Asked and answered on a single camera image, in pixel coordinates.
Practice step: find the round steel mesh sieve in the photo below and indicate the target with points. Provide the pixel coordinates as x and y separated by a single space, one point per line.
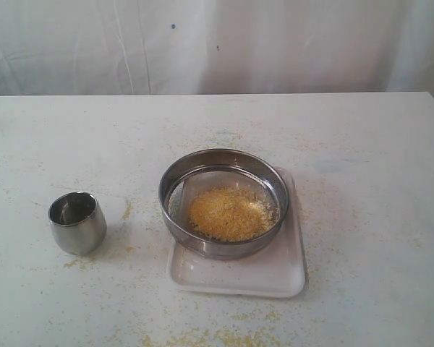
204 170

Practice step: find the yellow grain powder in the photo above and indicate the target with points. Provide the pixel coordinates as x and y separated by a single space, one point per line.
230 214

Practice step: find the stainless steel cup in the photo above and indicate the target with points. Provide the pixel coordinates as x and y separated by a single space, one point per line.
77 223

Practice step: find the white plastic tray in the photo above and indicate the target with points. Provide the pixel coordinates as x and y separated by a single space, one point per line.
277 271

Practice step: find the white background curtain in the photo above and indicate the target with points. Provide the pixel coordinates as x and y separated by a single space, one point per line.
191 47

